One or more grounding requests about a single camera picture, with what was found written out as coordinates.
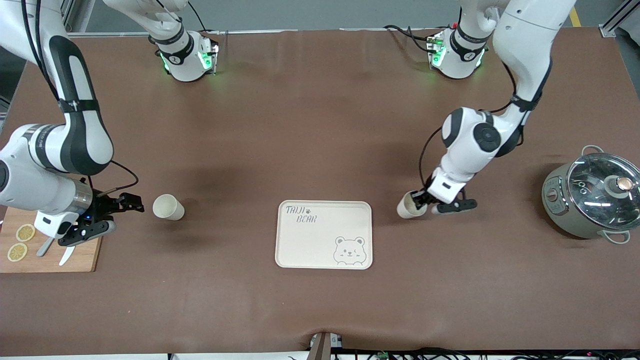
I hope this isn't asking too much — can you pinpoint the white plastic cup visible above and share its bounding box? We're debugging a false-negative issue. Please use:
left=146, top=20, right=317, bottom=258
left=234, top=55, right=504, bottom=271
left=397, top=192, right=428, bottom=220
left=152, top=194, right=185, bottom=221

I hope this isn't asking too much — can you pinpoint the cream bear print tray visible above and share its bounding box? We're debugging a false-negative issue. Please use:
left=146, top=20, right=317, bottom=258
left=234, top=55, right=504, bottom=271
left=274, top=200, right=373, bottom=270

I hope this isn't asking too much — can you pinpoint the wooden cutting board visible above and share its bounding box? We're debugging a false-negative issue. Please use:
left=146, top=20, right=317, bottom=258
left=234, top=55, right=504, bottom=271
left=0, top=206, right=103, bottom=273

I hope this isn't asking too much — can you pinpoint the pale green electric pot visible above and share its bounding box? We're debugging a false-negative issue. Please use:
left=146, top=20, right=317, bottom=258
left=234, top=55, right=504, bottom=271
left=541, top=145, right=640, bottom=245

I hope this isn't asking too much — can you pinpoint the brown table cover sheet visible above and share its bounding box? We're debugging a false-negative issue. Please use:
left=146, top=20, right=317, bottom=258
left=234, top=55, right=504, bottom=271
left=0, top=27, right=640, bottom=357

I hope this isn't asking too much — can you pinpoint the glass pot lid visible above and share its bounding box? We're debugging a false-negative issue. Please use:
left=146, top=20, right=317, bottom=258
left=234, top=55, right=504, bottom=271
left=566, top=153, right=640, bottom=232

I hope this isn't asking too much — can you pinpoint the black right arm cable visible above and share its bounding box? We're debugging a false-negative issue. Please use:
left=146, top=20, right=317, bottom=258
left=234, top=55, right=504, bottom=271
left=20, top=0, right=140, bottom=198

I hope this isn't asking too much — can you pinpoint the black base cable bundle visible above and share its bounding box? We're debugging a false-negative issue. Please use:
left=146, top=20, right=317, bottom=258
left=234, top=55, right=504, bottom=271
left=384, top=24, right=437, bottom=54

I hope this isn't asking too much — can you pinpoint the metal table edge bracket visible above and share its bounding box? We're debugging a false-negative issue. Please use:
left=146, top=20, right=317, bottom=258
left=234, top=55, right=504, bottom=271
left=309, top=331, right=344, bottom=360

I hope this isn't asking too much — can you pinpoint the thin black base cable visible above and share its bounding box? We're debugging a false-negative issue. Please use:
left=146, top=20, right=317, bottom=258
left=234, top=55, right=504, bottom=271
left=187, top=0, right=209, bottom=34

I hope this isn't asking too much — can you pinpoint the aluminium frame profile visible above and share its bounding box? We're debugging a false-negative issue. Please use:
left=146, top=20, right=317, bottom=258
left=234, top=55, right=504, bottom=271
left=599, top=0, right=640, bottom=39
left=60, top=0, right=96, bottom=36

